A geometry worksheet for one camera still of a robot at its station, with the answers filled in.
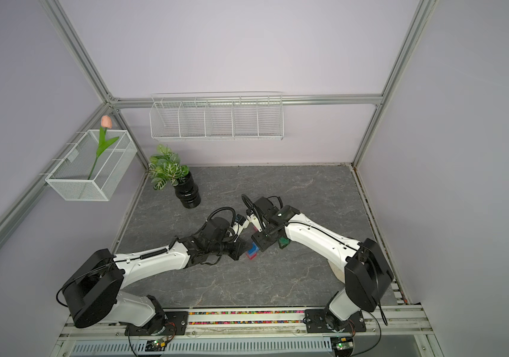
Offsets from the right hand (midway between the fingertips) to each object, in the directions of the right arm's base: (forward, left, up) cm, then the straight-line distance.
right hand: (263, 236), depth 83 cm
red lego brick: (-4, +4, -9) cm, 11 cm away
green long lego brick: (-10, -6, +16) cm, 19 cm away
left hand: (-4, +5, -2) cm, 7 cm away
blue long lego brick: (-3, +3, -5) cm, 7 cm away
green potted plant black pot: (+21, +37, +17) cm, 46 cm away
